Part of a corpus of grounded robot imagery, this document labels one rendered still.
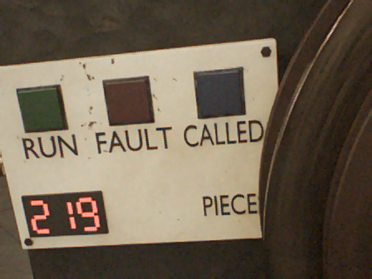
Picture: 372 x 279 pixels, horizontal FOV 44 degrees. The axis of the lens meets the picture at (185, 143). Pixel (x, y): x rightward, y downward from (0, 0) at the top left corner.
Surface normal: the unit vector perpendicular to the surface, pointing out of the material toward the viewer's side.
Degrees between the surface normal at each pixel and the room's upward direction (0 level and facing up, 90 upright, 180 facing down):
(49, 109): 90
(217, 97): 90
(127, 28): 90
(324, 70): 90
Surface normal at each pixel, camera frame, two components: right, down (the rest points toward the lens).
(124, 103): -0.11, 0.28
